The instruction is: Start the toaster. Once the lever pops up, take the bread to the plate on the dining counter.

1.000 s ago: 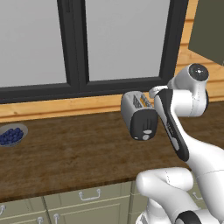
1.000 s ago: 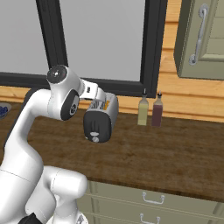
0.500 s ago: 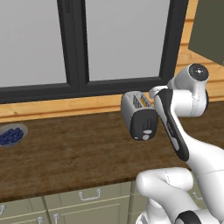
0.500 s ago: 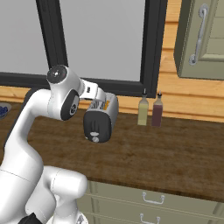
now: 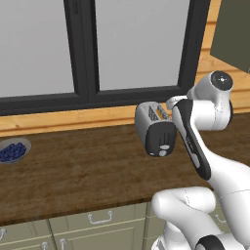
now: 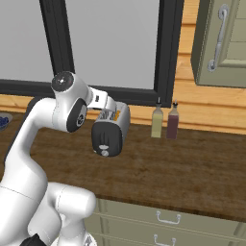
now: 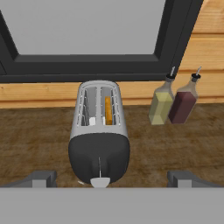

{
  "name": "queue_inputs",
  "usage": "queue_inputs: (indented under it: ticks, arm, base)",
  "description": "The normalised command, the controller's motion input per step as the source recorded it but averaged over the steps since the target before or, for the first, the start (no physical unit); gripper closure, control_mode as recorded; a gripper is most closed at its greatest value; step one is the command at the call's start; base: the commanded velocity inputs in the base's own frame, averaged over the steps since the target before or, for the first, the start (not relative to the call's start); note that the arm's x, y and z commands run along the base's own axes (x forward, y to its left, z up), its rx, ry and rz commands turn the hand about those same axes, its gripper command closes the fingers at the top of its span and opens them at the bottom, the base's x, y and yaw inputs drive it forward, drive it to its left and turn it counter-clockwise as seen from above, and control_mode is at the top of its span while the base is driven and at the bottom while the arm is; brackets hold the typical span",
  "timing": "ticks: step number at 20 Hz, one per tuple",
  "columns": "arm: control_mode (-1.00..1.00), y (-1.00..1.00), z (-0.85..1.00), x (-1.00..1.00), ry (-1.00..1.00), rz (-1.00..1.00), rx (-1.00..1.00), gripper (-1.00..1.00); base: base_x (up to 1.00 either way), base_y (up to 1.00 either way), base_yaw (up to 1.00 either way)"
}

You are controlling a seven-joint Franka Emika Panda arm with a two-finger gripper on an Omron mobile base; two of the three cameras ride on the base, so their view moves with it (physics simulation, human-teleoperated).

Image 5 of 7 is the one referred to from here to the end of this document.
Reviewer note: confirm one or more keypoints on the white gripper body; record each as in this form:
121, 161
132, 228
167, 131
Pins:
172, 102

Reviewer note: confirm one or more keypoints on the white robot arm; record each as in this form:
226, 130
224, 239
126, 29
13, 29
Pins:
228, 182

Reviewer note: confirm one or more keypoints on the toasted bread slice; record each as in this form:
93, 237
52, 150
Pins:
161, 112

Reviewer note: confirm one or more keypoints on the silver and black toaster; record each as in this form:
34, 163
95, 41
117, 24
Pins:
154, 132

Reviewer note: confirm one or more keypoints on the toaster lever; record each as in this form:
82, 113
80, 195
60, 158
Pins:
165, 147

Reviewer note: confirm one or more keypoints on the black framed window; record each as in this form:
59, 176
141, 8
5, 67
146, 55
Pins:
84, 49

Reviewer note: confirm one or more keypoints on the wide beige drawer front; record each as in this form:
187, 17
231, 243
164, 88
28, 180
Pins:
130, 216

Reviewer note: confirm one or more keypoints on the beige cupboard door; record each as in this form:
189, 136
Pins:
104, 239
151, 237
19, 246

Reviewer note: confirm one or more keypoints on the grey bowl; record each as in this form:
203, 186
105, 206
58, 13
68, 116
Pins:
27, 145

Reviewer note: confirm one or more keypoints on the blueberries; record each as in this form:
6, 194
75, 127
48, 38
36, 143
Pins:
13, 152

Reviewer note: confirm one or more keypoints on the dark olive wall cupboard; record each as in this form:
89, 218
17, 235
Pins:
232, 29

